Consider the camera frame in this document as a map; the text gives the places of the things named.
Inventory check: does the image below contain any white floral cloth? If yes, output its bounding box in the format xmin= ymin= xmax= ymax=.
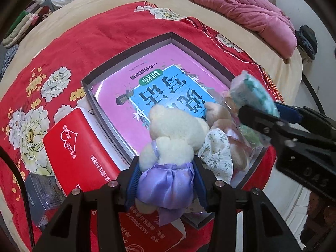
xmin=198 ymin=130 xmax=234 ymax=184

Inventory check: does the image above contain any teddy bear with pink ribbon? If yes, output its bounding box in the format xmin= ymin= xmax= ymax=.
xmin=203 ymin=91 xmax=260 ymax=170

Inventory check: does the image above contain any clear bag with green item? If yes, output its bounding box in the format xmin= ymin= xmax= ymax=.
xmin=240 ymin=125 xmax=265 ymax=147

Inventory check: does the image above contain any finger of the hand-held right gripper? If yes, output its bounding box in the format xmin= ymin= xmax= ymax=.
xmin=274 ymin=101 xmax=309 ymax=124
xmin=238 ymin=105 xmax=282 ymax=143

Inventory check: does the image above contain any black cable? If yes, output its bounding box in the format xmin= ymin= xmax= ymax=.
xmin=0 ymin=146 xmax=36 ymax=252

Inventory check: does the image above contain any red floral blanket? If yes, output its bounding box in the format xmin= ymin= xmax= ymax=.
xmin=0 ymin=1 xmax=285 ymax=244

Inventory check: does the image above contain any green white tissue packet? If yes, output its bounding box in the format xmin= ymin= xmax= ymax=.
xmin=230 ymin=70 xmax=280 ymax=117

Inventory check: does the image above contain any shallow grey box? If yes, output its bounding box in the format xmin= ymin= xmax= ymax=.
xmin=81 ymin=32 xmax=273 ymax=229

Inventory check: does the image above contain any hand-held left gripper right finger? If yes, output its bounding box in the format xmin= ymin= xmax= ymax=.
xmin=193 ymin=155 xmax=302 ymax=252

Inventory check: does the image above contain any stack of folded clothes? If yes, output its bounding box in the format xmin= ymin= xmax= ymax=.
xmin=3 ymin=0 xmax=53 ymax=48

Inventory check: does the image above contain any bed with beige sheet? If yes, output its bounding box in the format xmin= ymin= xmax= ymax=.
xmin=0 ymin=0 xmax=303 ymax=252

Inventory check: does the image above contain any teddy bear with purple dress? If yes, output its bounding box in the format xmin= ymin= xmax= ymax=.
xmin=135 ymin=104 xmax=210 ymax=226

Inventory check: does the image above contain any small dark box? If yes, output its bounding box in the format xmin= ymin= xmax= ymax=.
xmin=25 ymin=173 xmax=66 ymax=227

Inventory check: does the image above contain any red tissue box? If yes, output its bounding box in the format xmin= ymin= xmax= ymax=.
xmin=43 ymin=108 xmax=124 ymax=197

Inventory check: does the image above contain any black curved metal tube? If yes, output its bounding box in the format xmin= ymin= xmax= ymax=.
xmin=302 ymin=72 xmax=326 ymax=112

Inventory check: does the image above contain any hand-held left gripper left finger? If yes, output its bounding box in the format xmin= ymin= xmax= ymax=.
xmin=34 ymin=155 xmax=142 ymax=252

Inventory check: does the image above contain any red printed paper bag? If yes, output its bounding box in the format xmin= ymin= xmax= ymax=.
xmin=91 ymin=210 xmax=188 ymax=252

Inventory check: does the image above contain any black bag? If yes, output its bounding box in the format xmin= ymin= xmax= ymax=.
xmin=295 ymin=24 xmax=318 ymax=61

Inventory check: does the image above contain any pink and blue book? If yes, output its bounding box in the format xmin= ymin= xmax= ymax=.
xmin=92 ymin=43 xmax=231 ymax=160

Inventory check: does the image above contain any blue patterned cloth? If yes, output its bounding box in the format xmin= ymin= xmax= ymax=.
xmin=0 ymin=44 xmax=20 ymax=76

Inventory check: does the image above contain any pink quilt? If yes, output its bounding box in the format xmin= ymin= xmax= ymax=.
xmin=118 ymin=0 xmax=297 ymax=59

